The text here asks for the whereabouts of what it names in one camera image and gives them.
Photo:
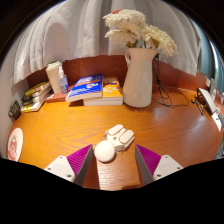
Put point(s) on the white flower bouquet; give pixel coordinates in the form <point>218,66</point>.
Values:
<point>133,28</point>

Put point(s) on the white computer mouse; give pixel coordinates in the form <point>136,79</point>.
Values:
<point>118,137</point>

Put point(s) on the white paper card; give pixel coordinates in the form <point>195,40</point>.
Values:
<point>217,121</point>

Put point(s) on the cream lidded tumbler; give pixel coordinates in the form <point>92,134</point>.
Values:
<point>53,75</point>

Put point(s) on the white and black desk device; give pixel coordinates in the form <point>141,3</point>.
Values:
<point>207,100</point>

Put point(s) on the red-brown book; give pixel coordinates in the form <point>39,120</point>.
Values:
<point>55,97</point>

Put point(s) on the clear spray bottle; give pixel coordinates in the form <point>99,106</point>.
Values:
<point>63,83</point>

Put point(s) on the white ceramic pitcher vase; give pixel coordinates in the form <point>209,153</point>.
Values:
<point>138,81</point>

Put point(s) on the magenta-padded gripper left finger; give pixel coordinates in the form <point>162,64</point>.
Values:
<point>63,166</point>

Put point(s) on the dark mug with green inside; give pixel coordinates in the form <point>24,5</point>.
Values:
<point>14,110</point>

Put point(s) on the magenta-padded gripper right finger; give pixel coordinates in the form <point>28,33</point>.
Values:
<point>163,166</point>

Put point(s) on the yellow and white book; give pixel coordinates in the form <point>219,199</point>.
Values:
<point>31,107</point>

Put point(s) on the round pink mouse pad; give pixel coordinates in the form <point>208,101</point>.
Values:
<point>14,145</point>

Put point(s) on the orange book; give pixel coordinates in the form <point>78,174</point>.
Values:
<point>112,89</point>

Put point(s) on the white curtain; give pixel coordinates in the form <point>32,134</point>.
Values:
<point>73,30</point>

